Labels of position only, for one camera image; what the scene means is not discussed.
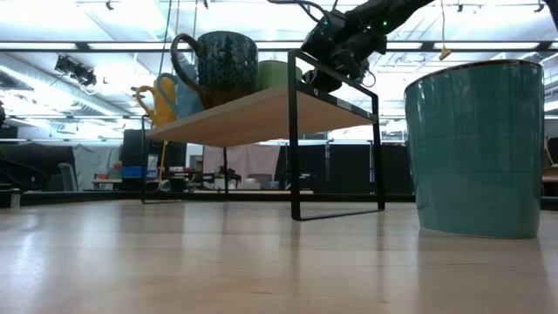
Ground wooden shelf black metal frame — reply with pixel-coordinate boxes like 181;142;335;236
139;48;386;222

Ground black partition wall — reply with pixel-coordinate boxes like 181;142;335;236
278;143;413;195

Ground black cabinet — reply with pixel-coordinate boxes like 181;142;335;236
120;129;187;192

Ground black metal table frame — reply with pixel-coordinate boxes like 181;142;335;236
0;182;558;211

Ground light blue faceted mug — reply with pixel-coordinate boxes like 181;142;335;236
154;64;206;119

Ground yellow hanging cord plug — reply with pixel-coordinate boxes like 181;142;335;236
438;0;453;61

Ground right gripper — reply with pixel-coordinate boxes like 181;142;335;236
303;12;389;94

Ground black ceiling spotlights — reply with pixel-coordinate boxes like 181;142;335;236
54;55;98;88

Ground grey office chair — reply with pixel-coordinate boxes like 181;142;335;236
58;162;79;193

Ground blue storage bins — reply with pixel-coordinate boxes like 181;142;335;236
120;166;149;179

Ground speckled teal brown mug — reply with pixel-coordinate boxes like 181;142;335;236
169;30;260;110

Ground pink curtain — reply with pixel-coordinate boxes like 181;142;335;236
202;144;282;191

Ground grey tarp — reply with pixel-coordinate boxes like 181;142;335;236
72;144;123;191

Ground teal mug white interior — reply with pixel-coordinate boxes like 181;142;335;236
404;59;546;240

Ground yellow mug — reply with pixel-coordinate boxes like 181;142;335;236
135;77;178;128

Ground green mug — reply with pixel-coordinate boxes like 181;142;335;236
256;59;305;92

